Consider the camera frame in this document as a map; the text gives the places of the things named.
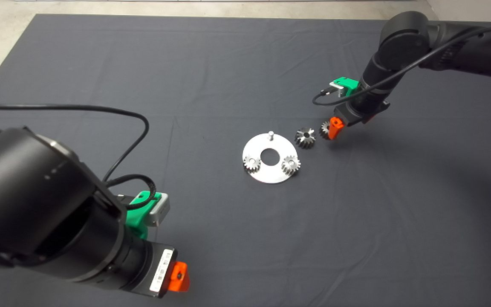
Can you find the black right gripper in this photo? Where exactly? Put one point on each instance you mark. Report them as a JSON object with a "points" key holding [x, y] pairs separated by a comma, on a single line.
{"points": [[360, 113]]}

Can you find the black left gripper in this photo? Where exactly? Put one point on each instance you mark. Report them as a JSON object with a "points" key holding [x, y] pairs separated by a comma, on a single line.
{"points": [[154, 269]]}

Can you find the small dark steel gear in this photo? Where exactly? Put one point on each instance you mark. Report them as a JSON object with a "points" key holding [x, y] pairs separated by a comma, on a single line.
{"points": [[324, 130]]}

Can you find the larger steel gear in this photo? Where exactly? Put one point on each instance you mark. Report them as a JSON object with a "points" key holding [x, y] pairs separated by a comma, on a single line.
{"points": [[305, 137]]}

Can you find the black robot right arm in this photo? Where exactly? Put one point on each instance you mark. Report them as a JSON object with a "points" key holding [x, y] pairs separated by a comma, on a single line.
{"points": [[403, 42]]}

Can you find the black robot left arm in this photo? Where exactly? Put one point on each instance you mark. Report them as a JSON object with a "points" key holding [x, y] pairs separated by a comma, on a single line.
{"points": [[36, 183]]}

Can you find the round metal plate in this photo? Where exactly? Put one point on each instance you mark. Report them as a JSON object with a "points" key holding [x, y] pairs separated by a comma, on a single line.
{"points": [[271, 175]]}

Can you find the dark grey table cloth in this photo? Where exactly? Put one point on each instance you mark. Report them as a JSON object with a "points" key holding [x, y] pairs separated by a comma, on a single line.
{"points": [[186, 64]]}

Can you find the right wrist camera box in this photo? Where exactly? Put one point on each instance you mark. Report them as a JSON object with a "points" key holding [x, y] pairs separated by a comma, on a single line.
{"points": [[337, 87]]}

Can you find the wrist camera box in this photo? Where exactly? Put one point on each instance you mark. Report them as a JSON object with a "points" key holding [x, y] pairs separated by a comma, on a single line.
{"points": [[337, 87], [158, 211]]}

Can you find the right green camera mount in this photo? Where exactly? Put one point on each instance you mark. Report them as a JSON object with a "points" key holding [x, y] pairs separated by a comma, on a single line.
{"points": [[345, 82]]}

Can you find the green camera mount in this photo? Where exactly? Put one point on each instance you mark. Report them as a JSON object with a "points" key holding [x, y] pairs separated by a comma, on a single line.
{"points": [[137, 219], [345, 82]]}

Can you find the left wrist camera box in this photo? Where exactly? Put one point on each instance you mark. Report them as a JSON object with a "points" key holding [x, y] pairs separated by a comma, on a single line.
{"points": [[158, 211]]}

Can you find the left green camera mount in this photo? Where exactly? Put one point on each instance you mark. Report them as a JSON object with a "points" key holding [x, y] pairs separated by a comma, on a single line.
{"points": [[137, 219]]}

